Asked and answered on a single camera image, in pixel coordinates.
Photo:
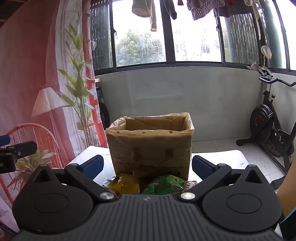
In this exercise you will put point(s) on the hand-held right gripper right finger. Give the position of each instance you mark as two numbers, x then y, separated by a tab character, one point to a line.
203	167

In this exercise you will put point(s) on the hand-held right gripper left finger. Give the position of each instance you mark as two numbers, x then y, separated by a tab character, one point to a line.
92	167

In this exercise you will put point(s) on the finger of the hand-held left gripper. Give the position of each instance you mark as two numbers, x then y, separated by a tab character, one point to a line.
23	149
4	141

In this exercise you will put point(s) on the brown cardboard box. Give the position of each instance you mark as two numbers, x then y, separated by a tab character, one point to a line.
150	150

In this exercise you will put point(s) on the floral tablecloth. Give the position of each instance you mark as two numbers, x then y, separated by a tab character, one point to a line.
231	160

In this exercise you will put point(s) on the yellow snack packet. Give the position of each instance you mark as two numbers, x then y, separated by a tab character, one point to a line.
124	184

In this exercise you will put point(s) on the bright green snack packet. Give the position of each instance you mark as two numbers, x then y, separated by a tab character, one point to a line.
165	185

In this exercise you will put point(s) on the clear plastic bag liner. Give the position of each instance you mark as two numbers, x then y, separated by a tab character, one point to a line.
157	122

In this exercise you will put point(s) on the printed red curtain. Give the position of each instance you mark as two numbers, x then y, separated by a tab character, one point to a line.
41	81

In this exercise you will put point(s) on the black exercise bike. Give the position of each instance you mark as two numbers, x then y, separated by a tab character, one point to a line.
268	125

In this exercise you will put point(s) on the person's bare leg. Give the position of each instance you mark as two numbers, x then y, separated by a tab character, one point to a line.
288	192

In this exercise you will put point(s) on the blue clothing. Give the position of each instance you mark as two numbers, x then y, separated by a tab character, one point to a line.
290	226

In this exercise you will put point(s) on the hanging white plastic bag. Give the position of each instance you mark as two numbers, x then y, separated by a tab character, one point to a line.
266	52

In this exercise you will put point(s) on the beige hanging strip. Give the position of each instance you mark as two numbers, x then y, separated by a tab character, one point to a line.
153	18

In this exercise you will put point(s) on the mauve patterned hanging garment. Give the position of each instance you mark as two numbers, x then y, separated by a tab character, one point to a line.
203	8

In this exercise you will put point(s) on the dark wide hanging garment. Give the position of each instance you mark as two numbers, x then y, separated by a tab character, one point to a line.
233	10

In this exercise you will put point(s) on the white hanging garment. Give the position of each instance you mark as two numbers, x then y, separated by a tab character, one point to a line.
255	14

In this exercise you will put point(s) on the beige hanging towel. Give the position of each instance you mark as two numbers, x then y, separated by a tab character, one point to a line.
141	8

